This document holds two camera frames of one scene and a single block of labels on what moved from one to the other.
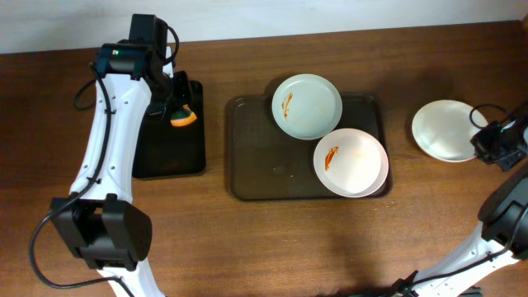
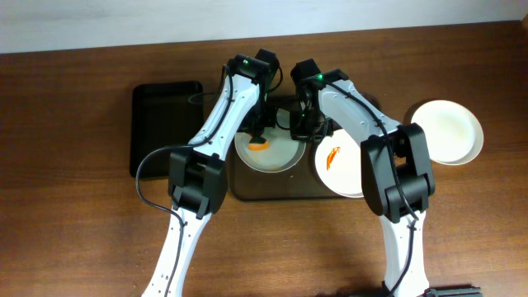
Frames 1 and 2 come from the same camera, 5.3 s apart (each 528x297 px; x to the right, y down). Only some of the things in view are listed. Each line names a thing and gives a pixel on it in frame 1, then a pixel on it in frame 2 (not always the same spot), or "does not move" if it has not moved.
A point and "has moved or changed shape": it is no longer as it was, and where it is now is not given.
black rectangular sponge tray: [163, 149] does not move
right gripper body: [489, 143] → [305, 129]
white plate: [444, 129] does not move
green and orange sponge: [184, 117] → [258, 144]
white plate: [351, 162] does not move
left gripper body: [180, 97] → [256, 127]
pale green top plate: [307, 106] has moved or changed shape
